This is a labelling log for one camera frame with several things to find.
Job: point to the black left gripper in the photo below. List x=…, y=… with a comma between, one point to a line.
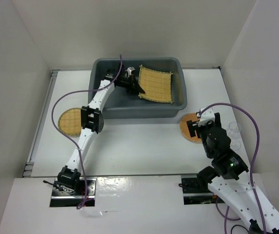
x=134, y=88

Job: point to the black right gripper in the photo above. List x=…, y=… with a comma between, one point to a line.
x=217, y=121

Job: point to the round orange woven tray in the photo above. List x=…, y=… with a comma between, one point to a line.
x=189, y=135

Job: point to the rectangular bamboo mat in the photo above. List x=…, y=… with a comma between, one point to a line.
x=156, y=84

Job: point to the clear plastic cup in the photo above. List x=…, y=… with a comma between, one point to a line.
x=235, y=144
x=234, y=130

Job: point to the round yellow bamboo tray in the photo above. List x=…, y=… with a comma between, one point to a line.
x=69, y=122

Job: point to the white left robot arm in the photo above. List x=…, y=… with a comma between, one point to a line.
x=92, y=123

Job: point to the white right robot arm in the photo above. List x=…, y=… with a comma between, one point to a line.
x=228, y=176

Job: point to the grey plastic bin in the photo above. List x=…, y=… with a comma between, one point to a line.
x=121, y=105

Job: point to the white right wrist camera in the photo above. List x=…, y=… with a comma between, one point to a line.
x=205, y=117

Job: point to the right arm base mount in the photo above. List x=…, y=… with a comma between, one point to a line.
x=193, y=194

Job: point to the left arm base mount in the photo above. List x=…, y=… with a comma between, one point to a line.
x=62, y=196

